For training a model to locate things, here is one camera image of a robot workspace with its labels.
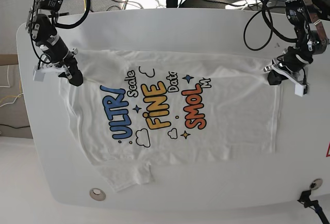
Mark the black clamp with cable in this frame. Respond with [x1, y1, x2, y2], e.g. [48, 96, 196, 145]
[298, 190, 329, 224]

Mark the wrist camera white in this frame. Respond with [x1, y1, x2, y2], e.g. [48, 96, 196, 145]
[33, 66, 64, 82]
[273, 66, 308, 97]

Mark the white printed T-shirt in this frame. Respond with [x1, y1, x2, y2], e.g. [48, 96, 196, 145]
[59, 50, 281, 192]

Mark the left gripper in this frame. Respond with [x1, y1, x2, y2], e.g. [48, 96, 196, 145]
[263, 47, 313, 86]

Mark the round grommet with cable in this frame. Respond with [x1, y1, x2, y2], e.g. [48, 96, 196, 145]
[309, 178, 323, 190]

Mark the round metal table grommet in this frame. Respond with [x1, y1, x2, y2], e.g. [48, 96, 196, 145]
[89, 188, 106, 201]

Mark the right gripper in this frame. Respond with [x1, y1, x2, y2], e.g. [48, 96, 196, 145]
[41, 37, 84, 87]

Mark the red white warning sticker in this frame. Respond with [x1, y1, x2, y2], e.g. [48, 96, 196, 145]
[326, 143, 330, 157]

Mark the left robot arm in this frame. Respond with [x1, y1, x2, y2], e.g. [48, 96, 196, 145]
[260, 0, 329, 88]

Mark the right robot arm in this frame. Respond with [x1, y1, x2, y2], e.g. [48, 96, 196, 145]
[26, 0, 91, 87]

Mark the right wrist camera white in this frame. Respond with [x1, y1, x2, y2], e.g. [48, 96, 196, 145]
[33, 66, 64, 82]

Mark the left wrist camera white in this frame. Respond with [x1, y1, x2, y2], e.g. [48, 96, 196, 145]
[273, 66, 308, 97]

